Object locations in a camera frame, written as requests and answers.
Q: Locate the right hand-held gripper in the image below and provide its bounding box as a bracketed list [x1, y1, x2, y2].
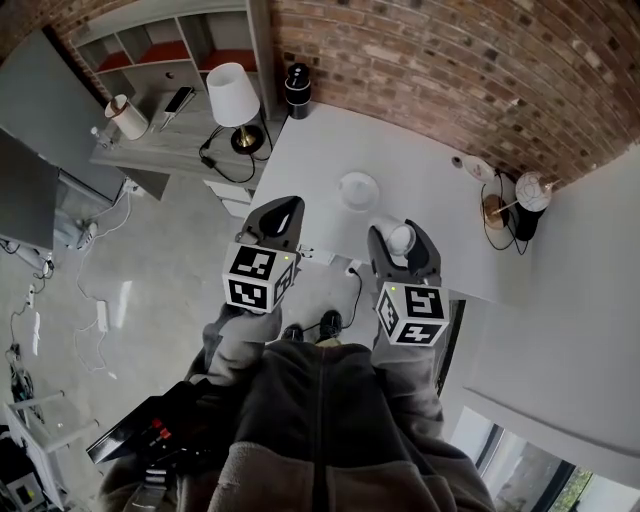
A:
[367, 218, 450, 347]

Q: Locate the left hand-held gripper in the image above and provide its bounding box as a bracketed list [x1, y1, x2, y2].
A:
[222, 196, 306, 315]

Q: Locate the white saucer plate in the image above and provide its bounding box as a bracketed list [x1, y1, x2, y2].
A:
[338, 171, 380, 212]

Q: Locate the person's right forearm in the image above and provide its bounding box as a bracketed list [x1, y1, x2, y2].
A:
[372, 332, 446, 441]

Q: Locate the person's left forearm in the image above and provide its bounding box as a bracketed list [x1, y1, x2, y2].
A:
[202, 299, 284, 389]

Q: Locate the person's right shoe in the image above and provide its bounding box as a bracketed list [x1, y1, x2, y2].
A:
[319, 309, 344, 342]

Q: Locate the black table leg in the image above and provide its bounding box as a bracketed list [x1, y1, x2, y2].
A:
[434, 299, 466, 396]

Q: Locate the small patterned white dish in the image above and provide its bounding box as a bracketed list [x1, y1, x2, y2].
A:
[462, 154, 496, 181]

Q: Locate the black cylinder vase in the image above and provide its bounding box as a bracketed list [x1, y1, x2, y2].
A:
[512, 202, 546, 242]

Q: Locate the black cylinder speaker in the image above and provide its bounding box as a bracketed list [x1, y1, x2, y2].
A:
[284, 62, 314, 121]

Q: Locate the white shade table lamp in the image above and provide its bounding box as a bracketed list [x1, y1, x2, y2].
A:
[206, 62, 265, 154]

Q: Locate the grey wooden sideboard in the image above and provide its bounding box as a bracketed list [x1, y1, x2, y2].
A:
[89, 89, 289, 201]

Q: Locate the white globe table lamp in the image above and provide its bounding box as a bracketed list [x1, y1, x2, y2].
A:
[480, 171, 554, 232]

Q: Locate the black phone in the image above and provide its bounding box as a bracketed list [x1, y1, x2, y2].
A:
[163, 85, 195, 115]

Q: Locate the red storage bin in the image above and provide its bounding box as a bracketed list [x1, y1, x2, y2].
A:
[139, 42, 189, 64]
[97, 52, 131, 72]
[199, 48, 256, 71]

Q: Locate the white cylinder container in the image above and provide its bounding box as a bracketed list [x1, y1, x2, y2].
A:
[103, 93, 150, 142]

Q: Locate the person's dark fleece jacket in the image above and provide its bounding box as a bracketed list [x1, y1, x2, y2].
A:
[97, 339, 496, 512]

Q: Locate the grey open shelf unit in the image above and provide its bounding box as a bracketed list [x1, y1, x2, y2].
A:
[64, 0, 279, 121]

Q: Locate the black equipment box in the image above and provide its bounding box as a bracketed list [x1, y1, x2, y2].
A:
[85, 379, 236, 481]

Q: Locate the dark framed window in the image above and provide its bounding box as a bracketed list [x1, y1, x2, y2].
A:
[474, 422, 640, 512]

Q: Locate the white metal rack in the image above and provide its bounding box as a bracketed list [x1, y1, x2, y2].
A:
[0, 389, 96, 512]

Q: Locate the black floor cable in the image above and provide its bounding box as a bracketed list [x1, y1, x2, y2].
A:
[299, 272, 364, 337]

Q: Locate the black lamp cable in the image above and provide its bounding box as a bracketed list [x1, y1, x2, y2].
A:
[198, 123, 274, 184]

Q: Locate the thin black cable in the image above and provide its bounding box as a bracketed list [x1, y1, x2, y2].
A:
[482, 169, 529, 256]

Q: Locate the long white cable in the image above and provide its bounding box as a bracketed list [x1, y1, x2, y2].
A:
[73, 184, 132, 379]

